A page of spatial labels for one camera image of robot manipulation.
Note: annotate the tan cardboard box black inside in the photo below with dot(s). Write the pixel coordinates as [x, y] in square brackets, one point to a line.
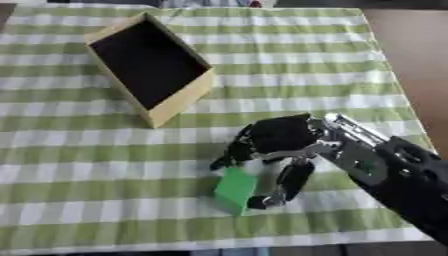
[153, 66]

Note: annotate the green rectangular block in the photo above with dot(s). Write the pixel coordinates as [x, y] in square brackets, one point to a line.
[234, 190]

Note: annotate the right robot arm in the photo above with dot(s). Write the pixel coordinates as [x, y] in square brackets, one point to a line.
[402, 173]

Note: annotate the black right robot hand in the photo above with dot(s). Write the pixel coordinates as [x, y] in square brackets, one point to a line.
[280, 135]

